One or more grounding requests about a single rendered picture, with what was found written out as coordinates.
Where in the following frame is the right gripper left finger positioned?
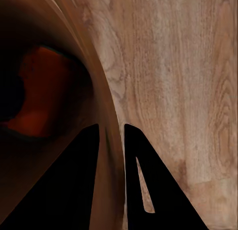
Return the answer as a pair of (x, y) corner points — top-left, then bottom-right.
(0, 124), (100, 230)

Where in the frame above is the trash can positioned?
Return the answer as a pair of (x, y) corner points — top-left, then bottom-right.
(0, 0), (125, 230)

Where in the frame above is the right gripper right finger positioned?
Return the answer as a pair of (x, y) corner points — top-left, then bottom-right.
(124, 124), (208, 230)

